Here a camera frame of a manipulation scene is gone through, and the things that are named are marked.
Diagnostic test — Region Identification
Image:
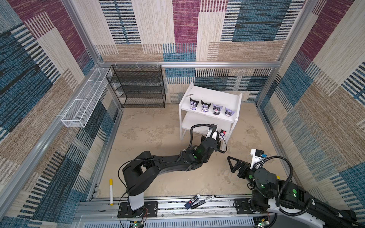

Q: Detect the striped purple Kuromi figure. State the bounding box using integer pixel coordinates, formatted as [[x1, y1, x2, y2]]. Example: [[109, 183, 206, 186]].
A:
[[201, 101, 212, 113]]

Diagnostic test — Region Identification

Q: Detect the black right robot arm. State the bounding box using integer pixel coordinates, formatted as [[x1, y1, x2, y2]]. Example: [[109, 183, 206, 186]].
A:
[[227, 156, 365, 228]]

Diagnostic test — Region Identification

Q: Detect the white wire mesh basket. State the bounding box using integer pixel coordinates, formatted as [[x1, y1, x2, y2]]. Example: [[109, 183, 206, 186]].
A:
[[61, 67, 109, 128]]

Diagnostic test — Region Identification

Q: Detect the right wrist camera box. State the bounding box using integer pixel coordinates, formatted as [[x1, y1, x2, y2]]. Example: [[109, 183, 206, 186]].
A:
[[250, 149, 267, 170]]

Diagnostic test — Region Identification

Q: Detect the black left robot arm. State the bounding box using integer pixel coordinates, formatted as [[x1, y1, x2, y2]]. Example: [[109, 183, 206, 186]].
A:
[[119, 123, 225, 213]]

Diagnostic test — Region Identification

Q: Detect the black wire mesh shelf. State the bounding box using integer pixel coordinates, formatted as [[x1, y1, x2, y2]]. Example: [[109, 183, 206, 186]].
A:
[[106, 65, 166, 108]]

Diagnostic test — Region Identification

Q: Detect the black white marker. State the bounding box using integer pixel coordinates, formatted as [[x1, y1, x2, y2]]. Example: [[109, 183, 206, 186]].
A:
[[191, 195, 216, 210]]

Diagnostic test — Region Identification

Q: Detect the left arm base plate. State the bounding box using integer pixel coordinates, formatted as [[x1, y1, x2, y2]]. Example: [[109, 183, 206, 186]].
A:
[[117, 201, 158, 219]]

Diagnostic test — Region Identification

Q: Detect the black marker blue label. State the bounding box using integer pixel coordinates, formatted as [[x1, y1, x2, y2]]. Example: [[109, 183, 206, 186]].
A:
[[184, 194, 201, 210]]

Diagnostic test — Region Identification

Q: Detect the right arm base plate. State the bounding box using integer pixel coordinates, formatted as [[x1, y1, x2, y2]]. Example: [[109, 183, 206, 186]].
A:
[[233, 198, 256, 215]]

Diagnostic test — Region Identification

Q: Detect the yellow white marker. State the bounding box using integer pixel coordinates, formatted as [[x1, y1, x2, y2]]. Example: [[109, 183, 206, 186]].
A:
[[109, 179, 114, 206]]

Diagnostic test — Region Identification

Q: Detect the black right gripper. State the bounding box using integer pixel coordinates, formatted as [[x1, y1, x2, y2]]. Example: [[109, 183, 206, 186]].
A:
[[227, 157, 271, 198]]

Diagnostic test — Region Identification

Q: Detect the white two-tier shelf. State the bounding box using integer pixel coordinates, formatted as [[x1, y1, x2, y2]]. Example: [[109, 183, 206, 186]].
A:
[[179, 83, 242, 150]]

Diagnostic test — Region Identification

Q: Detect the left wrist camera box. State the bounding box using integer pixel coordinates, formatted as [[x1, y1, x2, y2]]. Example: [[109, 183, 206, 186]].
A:
[[206, 124, 219, 141]]

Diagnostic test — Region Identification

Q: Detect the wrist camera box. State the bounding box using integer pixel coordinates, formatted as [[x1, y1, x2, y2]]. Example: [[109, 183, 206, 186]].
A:
[[206, 124, 219, 141], [250, 149, 267, 170]]

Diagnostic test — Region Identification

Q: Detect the purple hood Kuromi figure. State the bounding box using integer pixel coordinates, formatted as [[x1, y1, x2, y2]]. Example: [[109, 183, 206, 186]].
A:
[[224, 107, 235, 117]]

